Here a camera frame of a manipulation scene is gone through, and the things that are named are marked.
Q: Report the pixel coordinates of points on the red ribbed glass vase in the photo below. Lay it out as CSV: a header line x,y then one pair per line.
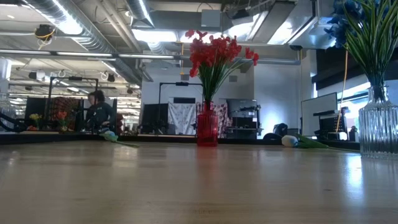
x,y
207,127

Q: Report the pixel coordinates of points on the clear ribbed glass vase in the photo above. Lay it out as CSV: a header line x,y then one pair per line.
x,y
377,124

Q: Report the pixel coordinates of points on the blue artificial flower bunch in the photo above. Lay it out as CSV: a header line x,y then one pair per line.
x,y
373,46

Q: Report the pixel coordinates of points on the orange flowers in small vase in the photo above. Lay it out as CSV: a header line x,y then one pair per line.
x,y
62,116

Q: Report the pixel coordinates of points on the yellow flowers in small vase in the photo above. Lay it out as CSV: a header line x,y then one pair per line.
x,y
35,117

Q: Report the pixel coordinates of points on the white patterned cloth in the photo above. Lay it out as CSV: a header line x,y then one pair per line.
x,y
182,118

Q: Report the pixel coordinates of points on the white cloth with red dots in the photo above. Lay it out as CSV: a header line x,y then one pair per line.
x,y
221,115

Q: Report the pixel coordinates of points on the grey shelf cabinet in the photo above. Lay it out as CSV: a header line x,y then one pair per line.
x,y
244,109

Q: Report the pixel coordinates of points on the grey horizontal ceiling pipe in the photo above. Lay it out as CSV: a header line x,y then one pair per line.
x,y
149,56

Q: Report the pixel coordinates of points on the black backpack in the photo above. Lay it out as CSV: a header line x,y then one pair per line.
x,y
276,132

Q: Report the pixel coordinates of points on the blue-green artificial tulip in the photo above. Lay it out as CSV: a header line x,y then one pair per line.
x,y
110,136

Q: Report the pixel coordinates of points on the white artificial tulip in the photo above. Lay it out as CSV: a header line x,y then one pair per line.
x,y
289,141

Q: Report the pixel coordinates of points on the grey ceiling box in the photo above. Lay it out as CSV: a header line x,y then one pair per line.
x,y
211,18

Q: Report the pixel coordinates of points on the person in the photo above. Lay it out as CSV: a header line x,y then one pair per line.
x,y
99,115

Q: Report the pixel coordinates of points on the white board panel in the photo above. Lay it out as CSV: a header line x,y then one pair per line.
x,y
318,105

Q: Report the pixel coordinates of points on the dark red patterned cloth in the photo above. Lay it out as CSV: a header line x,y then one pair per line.
x,y
66,107

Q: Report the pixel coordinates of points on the black desk equipment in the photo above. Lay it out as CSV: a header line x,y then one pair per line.
x,y
332,123

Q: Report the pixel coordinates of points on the white cup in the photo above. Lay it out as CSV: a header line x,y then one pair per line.
x,y
342,136

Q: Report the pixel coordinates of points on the dark bottle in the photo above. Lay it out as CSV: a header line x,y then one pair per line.
x,y
354,134

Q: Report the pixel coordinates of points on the black metal rig frame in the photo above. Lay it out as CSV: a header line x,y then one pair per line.
x,y
182,84

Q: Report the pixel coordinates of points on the large rectangular metal duct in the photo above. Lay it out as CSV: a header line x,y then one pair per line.
x,y
289,25

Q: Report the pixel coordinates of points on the black station frame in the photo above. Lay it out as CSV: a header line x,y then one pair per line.
x,y
74,78

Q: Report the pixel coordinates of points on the silver round ventilation duct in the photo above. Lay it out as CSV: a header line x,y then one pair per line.
x,y
87,31

